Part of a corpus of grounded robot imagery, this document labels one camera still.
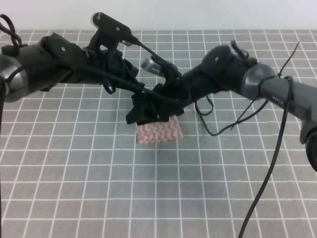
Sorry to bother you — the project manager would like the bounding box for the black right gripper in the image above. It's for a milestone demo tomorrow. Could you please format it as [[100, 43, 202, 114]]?
[[146, 45, 238, 122]]

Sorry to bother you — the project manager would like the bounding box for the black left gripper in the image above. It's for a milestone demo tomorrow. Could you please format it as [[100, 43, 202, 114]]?
[[49, 33, 149, 125]]

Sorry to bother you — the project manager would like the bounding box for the pink white wavy striped towel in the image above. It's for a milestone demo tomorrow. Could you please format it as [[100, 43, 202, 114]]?
[[137, 116, 183, 144]]

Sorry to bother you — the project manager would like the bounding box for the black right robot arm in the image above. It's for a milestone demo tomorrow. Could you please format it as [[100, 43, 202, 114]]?
[[149, 45, 317, 169]]

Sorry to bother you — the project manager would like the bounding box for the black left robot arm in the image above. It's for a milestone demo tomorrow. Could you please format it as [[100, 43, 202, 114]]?
[[0, 14, 145, 103]]

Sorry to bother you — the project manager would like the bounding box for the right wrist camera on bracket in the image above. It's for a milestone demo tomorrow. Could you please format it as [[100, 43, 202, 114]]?
[[141, 56, 182, 81]]

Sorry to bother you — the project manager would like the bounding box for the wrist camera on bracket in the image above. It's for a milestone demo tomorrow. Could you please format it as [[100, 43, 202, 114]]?
[[89, 12, 132, 51], [141, 56, 182, 81]]

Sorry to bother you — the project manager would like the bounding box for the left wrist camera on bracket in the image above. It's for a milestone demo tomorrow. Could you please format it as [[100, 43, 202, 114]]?
[[89, 12, 132, 51]]

